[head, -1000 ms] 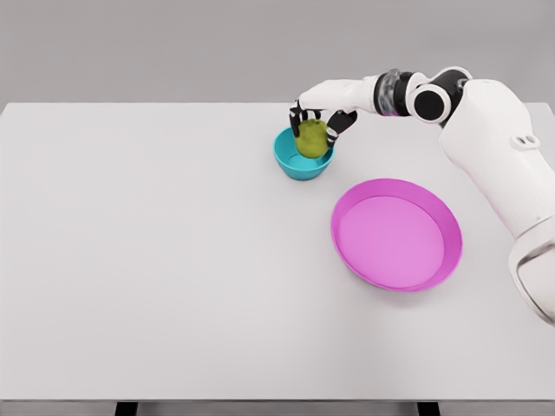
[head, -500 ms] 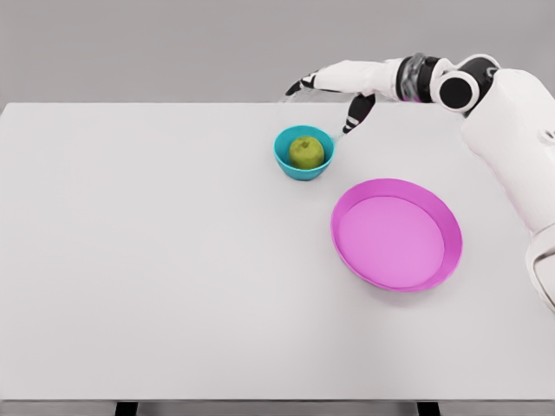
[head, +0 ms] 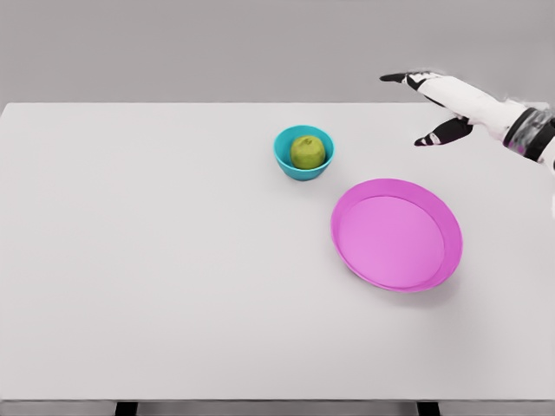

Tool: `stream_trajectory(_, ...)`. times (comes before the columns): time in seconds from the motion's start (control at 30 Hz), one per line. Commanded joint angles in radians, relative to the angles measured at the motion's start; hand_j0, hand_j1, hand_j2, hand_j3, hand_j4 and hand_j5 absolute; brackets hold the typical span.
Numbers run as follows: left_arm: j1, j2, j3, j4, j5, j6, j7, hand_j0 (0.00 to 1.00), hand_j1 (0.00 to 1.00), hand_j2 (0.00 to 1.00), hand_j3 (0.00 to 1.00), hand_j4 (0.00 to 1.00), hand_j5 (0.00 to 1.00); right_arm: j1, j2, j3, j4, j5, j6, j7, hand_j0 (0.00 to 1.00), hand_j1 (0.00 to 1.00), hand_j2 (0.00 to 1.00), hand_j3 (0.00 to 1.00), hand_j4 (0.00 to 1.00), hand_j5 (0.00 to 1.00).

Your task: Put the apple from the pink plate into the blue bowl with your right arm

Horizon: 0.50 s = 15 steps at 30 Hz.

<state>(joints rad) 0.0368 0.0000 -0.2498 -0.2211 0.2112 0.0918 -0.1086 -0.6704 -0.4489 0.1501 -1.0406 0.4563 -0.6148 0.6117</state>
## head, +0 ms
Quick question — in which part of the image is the pink plate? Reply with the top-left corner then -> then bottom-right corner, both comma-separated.
330,178 -> 464,294

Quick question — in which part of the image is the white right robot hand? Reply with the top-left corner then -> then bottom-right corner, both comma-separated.
379,68 -> 504,147

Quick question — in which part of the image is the green apple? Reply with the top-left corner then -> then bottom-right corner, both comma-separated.
290,135 -> 326,170

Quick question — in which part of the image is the blue bowl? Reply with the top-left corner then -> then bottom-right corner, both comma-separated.
272,125 -> 336,182

